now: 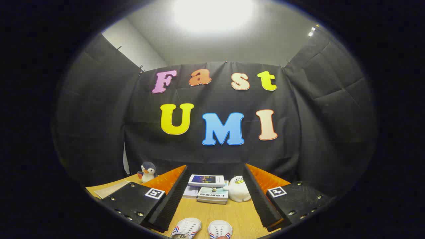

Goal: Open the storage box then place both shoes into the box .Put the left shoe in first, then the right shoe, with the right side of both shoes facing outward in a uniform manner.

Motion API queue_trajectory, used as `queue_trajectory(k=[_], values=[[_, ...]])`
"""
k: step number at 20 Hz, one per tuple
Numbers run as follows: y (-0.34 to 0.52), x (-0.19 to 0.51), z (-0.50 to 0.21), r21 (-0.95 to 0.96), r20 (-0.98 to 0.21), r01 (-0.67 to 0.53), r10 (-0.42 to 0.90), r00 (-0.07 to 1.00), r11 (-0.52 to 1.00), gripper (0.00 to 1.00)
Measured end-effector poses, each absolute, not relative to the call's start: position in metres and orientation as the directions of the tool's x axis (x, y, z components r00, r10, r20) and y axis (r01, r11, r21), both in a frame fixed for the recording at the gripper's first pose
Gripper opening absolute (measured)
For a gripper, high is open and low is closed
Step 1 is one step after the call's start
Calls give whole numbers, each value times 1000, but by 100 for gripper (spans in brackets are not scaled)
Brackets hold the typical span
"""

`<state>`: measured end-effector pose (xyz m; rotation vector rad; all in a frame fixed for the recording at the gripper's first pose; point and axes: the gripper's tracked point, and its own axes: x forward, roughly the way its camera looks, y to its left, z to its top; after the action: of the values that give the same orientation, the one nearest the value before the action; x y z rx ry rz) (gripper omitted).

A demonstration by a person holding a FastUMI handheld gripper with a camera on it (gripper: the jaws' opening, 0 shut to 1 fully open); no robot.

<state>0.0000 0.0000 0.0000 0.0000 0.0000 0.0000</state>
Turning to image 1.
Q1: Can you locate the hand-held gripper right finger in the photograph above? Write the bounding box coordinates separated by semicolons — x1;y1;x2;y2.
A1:
243;163;332;232

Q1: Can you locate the bright ceiling light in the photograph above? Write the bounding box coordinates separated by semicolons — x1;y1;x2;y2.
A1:
173;0;256;34

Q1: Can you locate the book with dark blue picture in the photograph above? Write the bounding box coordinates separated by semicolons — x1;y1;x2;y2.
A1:
188;174;225;188

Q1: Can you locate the white shoe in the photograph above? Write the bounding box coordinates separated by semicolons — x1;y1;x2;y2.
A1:
170;217;202;239
208;220;233;239

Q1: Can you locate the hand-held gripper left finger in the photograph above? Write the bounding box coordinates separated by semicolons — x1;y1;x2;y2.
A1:
100;165;190;233

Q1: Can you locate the book with pale blue cover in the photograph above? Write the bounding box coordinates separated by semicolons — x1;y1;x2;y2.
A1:
198;187;229;202

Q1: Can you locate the grey penguin plush toy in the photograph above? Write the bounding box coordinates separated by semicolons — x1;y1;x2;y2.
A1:
137;162;158;184

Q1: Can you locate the beige fabric storage box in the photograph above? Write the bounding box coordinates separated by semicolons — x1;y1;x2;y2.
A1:
94;180;130;200

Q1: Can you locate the white duck plush toy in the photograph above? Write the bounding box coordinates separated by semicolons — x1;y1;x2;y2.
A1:
223;175;252;202

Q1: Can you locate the thin white booklet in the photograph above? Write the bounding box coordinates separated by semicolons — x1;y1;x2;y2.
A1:
182;185;200;199

